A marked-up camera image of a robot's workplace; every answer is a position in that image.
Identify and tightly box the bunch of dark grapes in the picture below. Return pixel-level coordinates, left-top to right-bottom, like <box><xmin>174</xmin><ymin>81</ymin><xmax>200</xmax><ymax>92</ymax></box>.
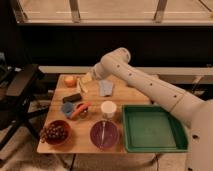
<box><xmin>40</xmin><ymin>125</ymin><xmax>67</xmax><ymax>141</ymax></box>

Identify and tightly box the white plastic cup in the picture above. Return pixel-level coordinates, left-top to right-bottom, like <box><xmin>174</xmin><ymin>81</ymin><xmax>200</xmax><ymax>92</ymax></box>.
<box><xmin>101</xmin><ymin>101</ymin><xmax>117</xmax><ymax>119</ymax></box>

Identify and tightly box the orange carrot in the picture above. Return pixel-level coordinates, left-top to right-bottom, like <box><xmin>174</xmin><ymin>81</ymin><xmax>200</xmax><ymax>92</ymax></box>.
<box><xmin>71</xmin><ymin>102</ymin><xmax>90</xmax><ymax>119</ymax></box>

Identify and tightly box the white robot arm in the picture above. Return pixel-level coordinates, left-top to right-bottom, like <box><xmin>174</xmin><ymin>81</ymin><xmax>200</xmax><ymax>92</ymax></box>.
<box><xmin>82</xmin><ymin>47</ymin><xmax>213</xmax><ymax>171</ymax></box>

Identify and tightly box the black rectangular block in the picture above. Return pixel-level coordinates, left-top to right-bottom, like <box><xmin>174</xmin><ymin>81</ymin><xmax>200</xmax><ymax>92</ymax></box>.
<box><xmin>62</xmin><ymin>93</ymin><xmax>82</xmax><ymax>103</ymax></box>

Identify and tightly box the purple bowl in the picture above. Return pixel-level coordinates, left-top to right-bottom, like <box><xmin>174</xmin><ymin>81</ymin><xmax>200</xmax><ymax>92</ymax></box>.
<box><xmin>90</xmin><ymin>120</ymin><xmax>120</xmax><ymax>150</ymax></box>

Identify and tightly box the small glass jar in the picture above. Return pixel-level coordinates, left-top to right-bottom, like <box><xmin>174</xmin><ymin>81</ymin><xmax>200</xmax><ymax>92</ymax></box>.
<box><xmin>79</xmin><ymin>108</ymin><xmax>88</xmax><ymax>119</ymax></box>

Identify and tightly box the blue folded cloth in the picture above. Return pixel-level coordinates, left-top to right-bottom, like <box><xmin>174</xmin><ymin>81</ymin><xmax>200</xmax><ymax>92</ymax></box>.
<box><xmin>99</xmin><ymin>80</ymin><xmax>114</xmax><ymax>97</ymax></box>

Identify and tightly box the red yellow apple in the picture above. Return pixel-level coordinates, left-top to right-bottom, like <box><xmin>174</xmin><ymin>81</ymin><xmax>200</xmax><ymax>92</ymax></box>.
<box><xmin>64</xmin><ymin>76</ymin><xmax>77</xmax><ymax>87</ymax></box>

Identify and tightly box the white spoon in bowl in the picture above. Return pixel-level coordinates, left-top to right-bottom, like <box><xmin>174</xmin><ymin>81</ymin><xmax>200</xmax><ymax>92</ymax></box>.
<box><xmin>101</xmin><ymin>121</ymin><xmax>106</xmax><ymax>143</ymax></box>

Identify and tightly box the red bowl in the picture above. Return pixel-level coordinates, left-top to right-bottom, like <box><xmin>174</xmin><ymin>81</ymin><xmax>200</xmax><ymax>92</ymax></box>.
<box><xmin>41</xmin><ymin>120</ymin><xmax>71</xmax><ymax>146</ymax></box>

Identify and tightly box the black office chair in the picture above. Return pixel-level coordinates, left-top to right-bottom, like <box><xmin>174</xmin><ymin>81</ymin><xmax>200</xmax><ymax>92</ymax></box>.
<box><xmin>0</xmin><ymin>52</ymin><xmax>48</xmax><ymax>151</ymax></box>

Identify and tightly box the green plastic tray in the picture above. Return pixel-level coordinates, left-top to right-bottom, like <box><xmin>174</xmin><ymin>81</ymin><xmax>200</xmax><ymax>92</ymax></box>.
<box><xmin>122</xmin><ymin>105</ymin><xmax>188</xmax><ymax>153</ymax></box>

